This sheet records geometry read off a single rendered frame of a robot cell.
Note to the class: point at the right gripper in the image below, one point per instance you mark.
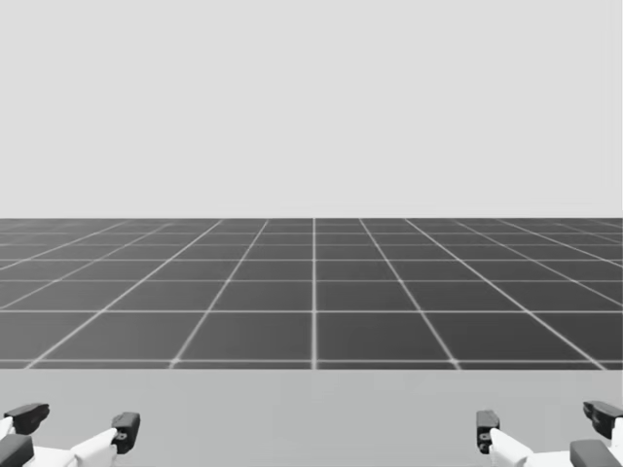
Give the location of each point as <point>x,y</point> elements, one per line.
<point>591,455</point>

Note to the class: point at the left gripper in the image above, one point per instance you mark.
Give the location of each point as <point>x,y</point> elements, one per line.
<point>17,452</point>

